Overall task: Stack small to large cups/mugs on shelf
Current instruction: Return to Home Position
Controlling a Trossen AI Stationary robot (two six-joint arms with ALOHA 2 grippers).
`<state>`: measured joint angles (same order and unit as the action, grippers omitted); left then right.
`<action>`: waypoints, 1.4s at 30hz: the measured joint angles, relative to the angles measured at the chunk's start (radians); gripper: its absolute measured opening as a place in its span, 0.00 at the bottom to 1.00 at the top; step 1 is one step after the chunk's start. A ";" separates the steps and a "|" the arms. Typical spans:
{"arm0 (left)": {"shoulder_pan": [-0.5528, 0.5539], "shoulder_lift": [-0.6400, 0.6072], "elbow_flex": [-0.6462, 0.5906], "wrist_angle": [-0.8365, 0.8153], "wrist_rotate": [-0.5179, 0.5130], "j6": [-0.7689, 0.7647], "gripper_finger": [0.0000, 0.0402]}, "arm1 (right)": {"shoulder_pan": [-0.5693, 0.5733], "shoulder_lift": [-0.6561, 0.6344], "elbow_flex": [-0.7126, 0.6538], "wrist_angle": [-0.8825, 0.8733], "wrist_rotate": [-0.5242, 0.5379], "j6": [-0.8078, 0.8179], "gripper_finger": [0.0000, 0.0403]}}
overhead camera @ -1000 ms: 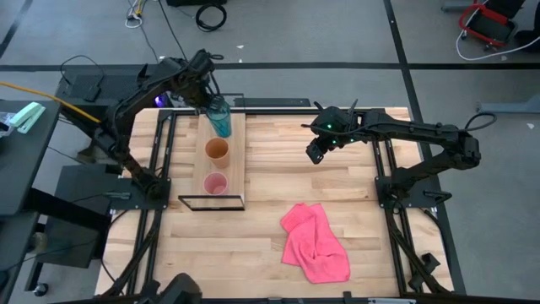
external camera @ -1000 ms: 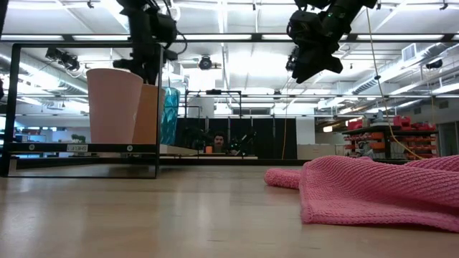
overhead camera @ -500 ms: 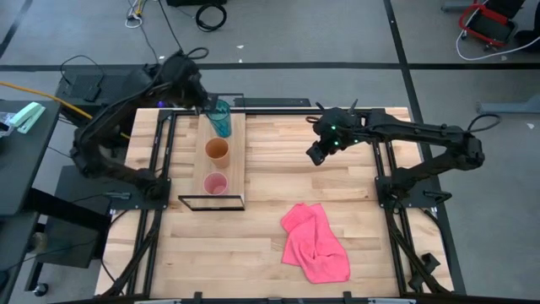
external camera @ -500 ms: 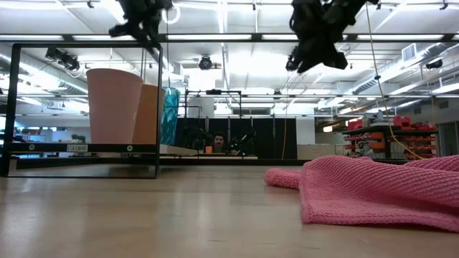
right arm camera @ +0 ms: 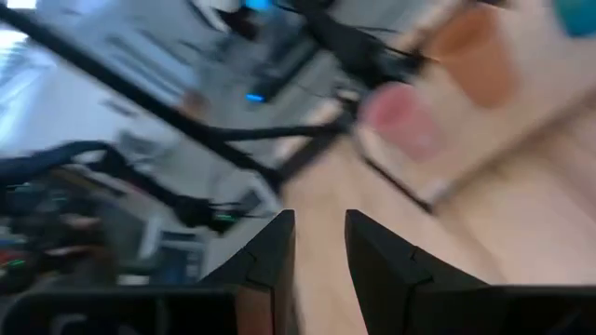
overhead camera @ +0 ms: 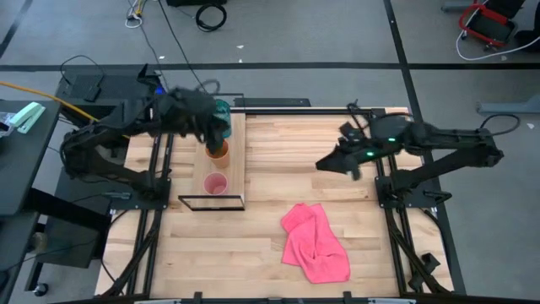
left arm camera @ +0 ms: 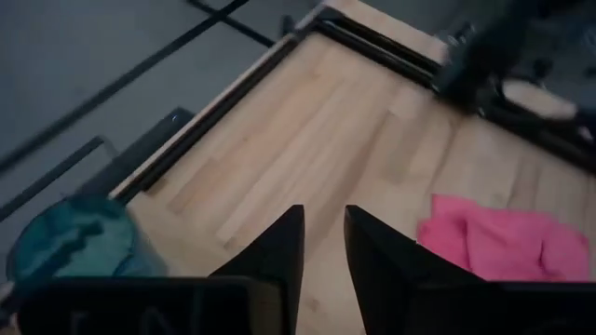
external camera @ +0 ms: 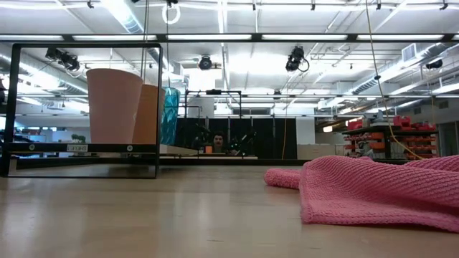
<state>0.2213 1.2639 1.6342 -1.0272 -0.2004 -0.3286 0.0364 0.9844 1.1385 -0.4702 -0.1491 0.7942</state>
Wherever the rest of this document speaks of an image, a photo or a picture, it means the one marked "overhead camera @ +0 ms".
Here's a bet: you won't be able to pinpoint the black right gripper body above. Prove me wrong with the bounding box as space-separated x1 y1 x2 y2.
337 138 381 182

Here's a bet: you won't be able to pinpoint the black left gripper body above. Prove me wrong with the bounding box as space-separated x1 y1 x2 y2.
162 86 225 138

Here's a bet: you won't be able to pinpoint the teal ribbed plastic cup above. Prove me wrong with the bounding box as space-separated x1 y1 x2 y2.
213 99 234 139

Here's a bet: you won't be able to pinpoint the orange plastic cup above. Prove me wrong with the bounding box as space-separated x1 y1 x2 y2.
204 138 231 170

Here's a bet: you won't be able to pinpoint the pink plastic cup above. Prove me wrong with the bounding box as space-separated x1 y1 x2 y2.
202 171 230 197

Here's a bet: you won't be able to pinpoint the black flat bar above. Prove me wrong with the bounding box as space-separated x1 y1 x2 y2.
234 97 312 108

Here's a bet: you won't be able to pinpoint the black computer box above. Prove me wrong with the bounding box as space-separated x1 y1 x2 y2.
54 62 164 123

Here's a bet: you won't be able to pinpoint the pink knitted cloth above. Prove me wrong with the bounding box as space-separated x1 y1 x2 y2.
280 202 352 285

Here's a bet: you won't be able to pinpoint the grey desk foot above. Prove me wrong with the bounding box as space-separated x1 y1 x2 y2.
476 93 540 116

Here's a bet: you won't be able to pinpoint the mint green stapler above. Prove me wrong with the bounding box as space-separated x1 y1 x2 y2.
9 101 46 135

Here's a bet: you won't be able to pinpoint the black desk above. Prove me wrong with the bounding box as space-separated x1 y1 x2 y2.
0 99 63 217

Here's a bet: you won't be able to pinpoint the red and black cart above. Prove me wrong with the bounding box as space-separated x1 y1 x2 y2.
458 2 519 48

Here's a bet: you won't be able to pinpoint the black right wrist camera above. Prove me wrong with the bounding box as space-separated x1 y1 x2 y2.
339 121 368 143

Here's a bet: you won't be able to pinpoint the black metal frame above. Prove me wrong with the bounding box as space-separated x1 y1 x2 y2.
177 93 248 212

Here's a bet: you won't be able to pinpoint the black table frame rails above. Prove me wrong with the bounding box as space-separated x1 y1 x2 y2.
94 106 467 304

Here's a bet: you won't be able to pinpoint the long black floor cable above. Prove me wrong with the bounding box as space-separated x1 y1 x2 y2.
158 0 208 93

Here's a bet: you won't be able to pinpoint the coiled black cable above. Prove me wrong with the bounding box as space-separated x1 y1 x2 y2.
195 3 228 33

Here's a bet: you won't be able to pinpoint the white cable coil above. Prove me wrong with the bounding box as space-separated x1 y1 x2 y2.
125 0 145 30

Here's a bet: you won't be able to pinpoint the black rail clamp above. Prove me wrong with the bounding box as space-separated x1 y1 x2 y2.
420 252 442 276

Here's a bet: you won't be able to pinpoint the yellow cable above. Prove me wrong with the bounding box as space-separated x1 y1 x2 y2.
0 79 100 123

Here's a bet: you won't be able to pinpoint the long white cable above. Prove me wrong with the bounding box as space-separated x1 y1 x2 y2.
455 29 540 62

